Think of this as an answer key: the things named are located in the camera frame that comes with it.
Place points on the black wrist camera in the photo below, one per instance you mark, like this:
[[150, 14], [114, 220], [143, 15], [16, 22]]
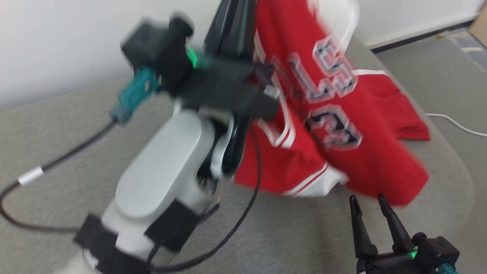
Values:
[[152, 42], [441, 249]]

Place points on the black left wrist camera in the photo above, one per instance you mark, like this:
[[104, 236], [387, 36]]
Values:
[[152, 42]]

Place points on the white and black baseboard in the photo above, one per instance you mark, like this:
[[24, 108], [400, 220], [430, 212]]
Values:
[[418, 32]]

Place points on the beige wooden board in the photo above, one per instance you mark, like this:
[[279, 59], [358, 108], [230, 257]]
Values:
[[481, 26]]

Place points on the grey fabric sofa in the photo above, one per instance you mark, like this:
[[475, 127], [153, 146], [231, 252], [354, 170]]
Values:
[[304, 236]]

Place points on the red white basketball jersey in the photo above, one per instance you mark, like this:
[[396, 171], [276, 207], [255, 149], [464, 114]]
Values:
[[373, 171]]

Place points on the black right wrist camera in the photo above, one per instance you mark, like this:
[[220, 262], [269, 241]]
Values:
[[441, 249]]

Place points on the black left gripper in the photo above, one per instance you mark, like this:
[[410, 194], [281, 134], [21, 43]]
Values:
[[228, 87]]

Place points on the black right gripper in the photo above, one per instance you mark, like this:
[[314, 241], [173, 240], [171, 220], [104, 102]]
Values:
[[392, 264]]

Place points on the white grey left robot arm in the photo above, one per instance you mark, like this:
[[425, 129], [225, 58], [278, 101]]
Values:
[[159, 179]]

